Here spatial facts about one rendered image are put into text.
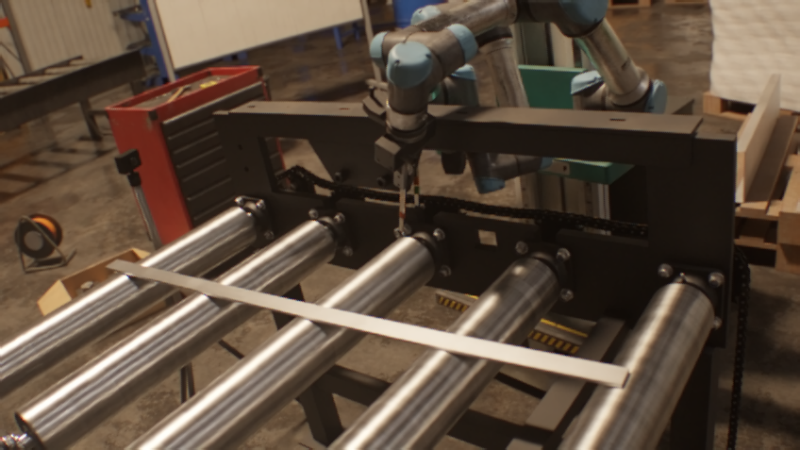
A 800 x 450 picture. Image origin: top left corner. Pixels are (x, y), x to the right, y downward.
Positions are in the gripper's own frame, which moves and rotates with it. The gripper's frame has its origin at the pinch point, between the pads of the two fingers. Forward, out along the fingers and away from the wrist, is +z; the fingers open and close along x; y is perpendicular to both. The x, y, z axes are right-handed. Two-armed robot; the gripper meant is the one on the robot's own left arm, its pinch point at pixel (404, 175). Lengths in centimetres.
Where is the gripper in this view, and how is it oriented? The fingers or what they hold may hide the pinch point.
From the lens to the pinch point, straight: 136.2
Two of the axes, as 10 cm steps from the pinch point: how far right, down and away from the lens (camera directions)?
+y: 8.0, 5.0, -3.4
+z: -0.5, 6.2, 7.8
